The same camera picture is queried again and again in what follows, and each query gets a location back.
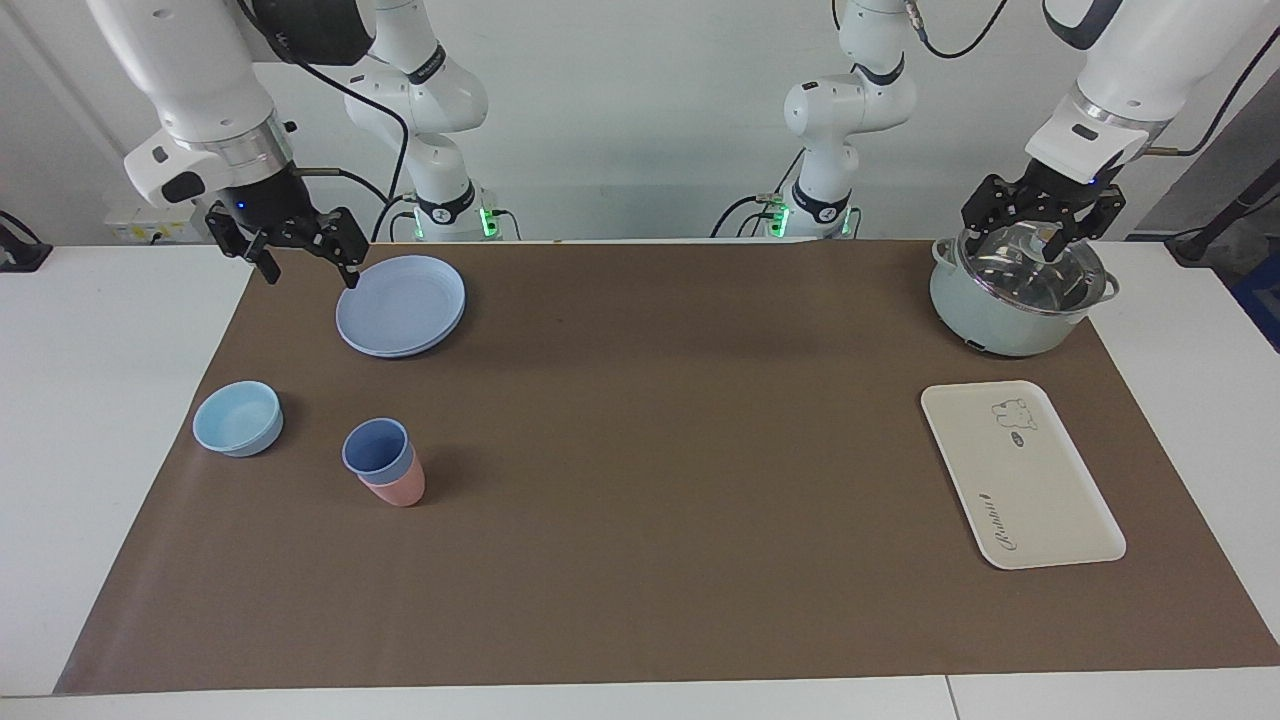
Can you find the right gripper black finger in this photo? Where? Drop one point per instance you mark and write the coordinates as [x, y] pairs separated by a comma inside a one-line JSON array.
[[267, 262], [349, 272]]

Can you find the steel pot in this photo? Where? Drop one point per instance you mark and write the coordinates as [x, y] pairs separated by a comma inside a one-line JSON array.
[[985, 325]]

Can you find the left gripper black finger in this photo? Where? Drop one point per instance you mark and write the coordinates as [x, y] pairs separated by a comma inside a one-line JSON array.
[[1058, 243], [972, 238]]

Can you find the pink plastic cup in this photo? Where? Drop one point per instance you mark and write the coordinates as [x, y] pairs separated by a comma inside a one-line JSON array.
[[400, 490]]

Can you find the light blue bowl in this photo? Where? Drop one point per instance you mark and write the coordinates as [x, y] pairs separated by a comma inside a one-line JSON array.
[[237, 420]]

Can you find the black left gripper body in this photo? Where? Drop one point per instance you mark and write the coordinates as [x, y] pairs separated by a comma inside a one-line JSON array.
[[1040, 195]]

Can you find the pale blue plate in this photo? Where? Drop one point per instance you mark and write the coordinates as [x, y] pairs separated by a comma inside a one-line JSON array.
[[400, 305]]

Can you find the black stand leg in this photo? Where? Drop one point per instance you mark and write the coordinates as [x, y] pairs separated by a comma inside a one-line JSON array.
[[1195, 245]]

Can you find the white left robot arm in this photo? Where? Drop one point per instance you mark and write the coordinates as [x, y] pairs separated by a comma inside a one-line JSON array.
[[1130, 70]]

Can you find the cream rectangular tray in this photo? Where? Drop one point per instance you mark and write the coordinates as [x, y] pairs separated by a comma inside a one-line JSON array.
[[1020, 480]]

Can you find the blue plastic cup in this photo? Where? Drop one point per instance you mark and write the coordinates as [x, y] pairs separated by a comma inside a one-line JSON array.
[[378, 450]]

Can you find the white power strip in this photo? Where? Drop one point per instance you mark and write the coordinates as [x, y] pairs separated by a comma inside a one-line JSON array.
[[135, 230]]

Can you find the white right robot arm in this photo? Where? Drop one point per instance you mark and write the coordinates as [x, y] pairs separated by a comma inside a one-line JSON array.
[[190, 70]]

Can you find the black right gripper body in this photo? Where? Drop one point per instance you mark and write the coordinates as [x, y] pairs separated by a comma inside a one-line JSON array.
[[268, 200]]

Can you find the brown paper table mat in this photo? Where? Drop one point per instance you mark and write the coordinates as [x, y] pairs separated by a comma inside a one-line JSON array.
[[650, 500]]

